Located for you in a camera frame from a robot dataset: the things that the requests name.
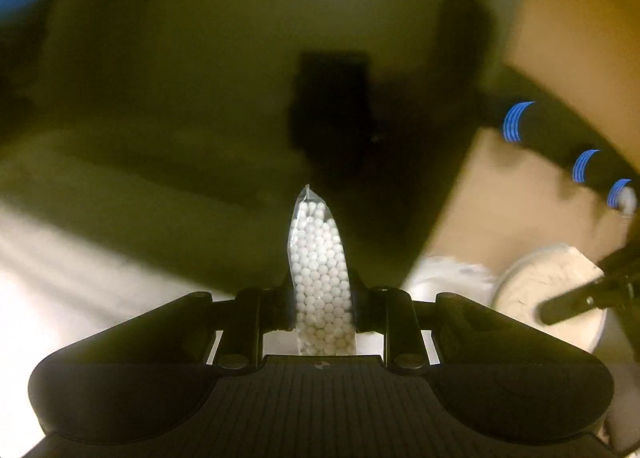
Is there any dark object with blue lights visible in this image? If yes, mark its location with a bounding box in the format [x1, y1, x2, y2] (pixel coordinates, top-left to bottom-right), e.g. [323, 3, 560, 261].
[477, 88, 640, 214]

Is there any white fluffy cloth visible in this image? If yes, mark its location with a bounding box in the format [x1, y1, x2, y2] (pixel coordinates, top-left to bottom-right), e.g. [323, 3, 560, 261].
[0, 201, 500, 444]

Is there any cardboard box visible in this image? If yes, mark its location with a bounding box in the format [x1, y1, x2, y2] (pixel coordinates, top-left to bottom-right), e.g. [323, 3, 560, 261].
[430, 0, 640, 269]

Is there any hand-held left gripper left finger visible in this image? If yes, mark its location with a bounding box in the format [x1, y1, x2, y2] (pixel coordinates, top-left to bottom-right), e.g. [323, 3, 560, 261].
[182, 272, 302, 372]

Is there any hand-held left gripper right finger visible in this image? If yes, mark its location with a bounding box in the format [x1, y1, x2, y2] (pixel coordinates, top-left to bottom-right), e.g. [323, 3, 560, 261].
[349, 272, 483, 372]

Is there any bag of white beads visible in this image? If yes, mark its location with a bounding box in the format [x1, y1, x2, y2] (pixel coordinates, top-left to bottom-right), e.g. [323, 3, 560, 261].
[289, 184, 359, 355]

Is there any large jar with white lid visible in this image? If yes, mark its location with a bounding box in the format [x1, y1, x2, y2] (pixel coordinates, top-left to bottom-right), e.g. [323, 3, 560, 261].
[491, 244, 610, 355]

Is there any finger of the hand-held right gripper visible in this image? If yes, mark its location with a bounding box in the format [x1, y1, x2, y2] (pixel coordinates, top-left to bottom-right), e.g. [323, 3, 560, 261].
[597, 244, 640, 280]
[541, 274, 640, 326]

